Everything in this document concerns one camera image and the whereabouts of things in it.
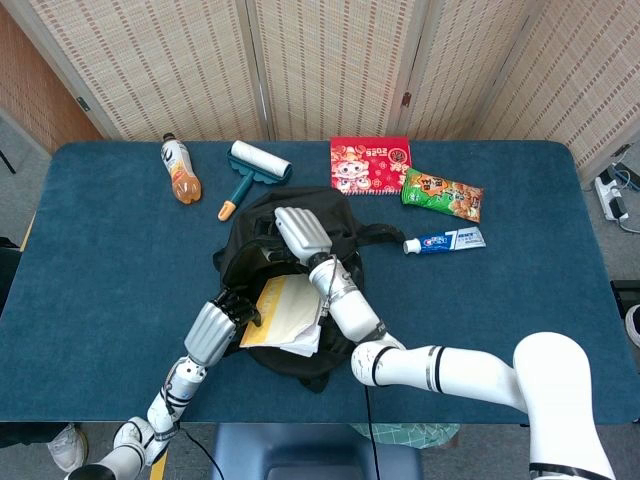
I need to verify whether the white power strip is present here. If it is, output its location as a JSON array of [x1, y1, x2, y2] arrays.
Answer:
[[593, 167, 630, 222]]

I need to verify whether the blue cable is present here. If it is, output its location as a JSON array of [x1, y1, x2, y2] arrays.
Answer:
[[612, 167, 640, 192]]

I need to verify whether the black box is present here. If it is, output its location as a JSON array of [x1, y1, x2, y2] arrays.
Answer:
[[610, 279, 640, 321]]

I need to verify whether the green checked cloth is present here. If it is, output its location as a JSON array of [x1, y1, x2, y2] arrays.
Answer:
[[351, 423, 461, 450]]

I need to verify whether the dark trouser leg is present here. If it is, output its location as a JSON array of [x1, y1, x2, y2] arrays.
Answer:
[[0, 422, 69, 450]]

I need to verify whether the white sneaker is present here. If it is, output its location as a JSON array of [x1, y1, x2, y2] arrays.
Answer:
[[47, 424, 89, 474]]

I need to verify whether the woven bamboo folding screen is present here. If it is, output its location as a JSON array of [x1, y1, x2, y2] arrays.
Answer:
[[9, 0, 640, 171]]

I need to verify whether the teal lint roller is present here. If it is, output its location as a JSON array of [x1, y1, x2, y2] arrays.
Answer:
[[217, 139, 294, 223]]

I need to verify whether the black backpack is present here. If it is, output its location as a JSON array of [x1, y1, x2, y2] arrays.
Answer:
[[212, 185, 405, 394]]

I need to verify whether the orange drink bottle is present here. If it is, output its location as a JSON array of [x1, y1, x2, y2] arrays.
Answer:
[[160, 132, 203, 206]]

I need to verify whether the yellow white notebook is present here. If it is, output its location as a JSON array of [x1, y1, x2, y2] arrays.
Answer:
[[238, 273, 324, 358]]

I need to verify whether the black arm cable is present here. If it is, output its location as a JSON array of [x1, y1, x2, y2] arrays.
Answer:
[[180, 427, 222, 480], [361, 384, 380, 480]]

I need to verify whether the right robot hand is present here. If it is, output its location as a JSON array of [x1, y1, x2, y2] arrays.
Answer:
[[267, 205, 335, 266]]

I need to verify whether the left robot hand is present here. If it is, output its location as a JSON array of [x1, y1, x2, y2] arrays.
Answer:
[[183, 288, 262, 369]]

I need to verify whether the blue table cover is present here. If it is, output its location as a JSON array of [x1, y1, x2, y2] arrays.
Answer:
[[0, 140, 640, 426]]

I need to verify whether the green snack bag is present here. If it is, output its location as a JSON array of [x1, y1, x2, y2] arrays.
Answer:
[[400, 167, 485, 224]]

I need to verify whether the blue-grey chair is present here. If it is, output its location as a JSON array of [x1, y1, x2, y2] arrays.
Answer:
[[212, 422, 424, 480]]

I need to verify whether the black and white shoe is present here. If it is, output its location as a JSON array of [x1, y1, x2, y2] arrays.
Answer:
[[623, 304, 640, 350]]

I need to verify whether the black bag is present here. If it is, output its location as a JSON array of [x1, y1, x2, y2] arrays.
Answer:
[[0, 237, 24, 314]]

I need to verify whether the blue toothpaste tube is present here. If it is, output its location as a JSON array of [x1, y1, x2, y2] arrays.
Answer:
[[402, 226, 487, 256]]

